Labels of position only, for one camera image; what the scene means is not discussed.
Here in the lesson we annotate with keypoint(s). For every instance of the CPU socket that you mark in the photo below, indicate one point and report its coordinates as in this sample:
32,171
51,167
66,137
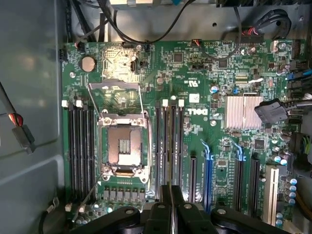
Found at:
124,146

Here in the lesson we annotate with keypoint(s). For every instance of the white expansion slot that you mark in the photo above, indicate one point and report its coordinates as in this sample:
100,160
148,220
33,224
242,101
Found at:
271,195

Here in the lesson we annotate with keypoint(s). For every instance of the grey metal PC case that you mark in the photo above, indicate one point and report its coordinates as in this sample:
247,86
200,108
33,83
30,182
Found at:
29,73

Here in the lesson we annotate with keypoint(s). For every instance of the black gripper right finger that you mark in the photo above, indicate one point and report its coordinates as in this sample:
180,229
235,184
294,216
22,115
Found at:
187,219

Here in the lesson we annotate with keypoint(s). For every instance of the silver finned heat sink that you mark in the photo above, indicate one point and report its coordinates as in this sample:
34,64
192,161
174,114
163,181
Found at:
239,114

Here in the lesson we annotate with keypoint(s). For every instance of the thin metal locking lever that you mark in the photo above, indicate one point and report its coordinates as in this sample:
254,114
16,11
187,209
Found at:
149,146
88,195

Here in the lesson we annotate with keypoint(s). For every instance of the green Dell motherboard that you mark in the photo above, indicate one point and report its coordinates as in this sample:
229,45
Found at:
170,73

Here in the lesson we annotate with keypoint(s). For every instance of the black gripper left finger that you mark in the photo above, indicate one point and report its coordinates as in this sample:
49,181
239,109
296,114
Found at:
158,219

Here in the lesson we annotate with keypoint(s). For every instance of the silver coin cell battery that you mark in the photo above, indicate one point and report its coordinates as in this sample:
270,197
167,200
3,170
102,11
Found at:
88,64

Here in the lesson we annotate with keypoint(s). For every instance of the metal socket cover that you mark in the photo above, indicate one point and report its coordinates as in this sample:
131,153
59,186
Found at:
114,84

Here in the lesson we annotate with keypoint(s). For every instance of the black expansion slot blue latch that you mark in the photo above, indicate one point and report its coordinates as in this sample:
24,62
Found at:
238,185

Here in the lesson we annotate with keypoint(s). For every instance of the RAM slot black latches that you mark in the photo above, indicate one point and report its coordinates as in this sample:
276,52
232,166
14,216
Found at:
158,146
173,136
77,151
91,151

